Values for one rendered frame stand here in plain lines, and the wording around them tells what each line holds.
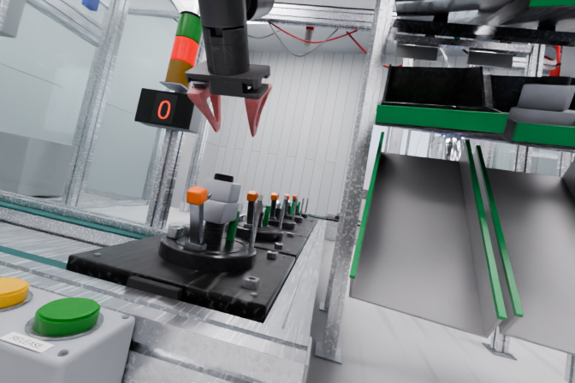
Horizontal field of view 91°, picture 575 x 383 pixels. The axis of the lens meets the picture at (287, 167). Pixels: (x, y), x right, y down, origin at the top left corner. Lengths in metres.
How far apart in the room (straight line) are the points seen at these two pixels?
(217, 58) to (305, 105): 3.75
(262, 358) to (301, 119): 3.87
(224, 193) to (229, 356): 0.22
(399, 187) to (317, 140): 3.49
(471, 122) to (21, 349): 0.42
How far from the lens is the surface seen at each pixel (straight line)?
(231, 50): 0.38
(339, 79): 4.16
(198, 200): 0.36
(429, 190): 0.47
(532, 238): 0.48
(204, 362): 0.30
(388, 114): 0.36
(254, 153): 4.18
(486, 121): 0.37
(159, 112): 0.63
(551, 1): 0.47
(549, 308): 0.43
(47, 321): 0.28
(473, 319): 0.36
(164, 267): 0.39
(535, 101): 0.48
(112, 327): 0.29
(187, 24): 0.68
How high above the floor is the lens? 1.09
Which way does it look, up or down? 4 degrees up
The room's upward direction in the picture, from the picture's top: 11 degrees clockwise
